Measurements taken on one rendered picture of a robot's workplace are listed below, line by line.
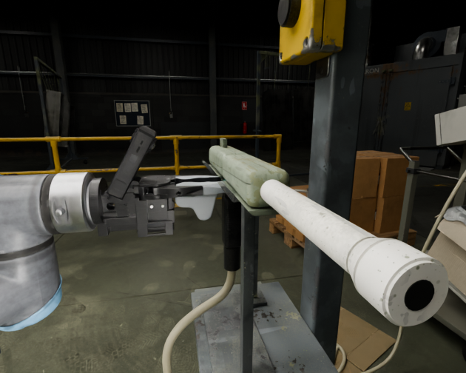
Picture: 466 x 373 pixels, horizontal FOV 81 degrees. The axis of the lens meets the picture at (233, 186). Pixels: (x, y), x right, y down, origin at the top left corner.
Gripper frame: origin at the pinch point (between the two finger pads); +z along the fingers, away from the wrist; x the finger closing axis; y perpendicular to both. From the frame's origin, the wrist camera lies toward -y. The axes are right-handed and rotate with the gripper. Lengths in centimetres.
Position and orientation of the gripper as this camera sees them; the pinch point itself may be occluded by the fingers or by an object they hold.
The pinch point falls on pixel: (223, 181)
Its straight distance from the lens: 45.8
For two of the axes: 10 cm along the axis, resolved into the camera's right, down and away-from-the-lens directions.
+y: 0.0, 9.7, 2.3
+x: 2.1, 2.3, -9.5
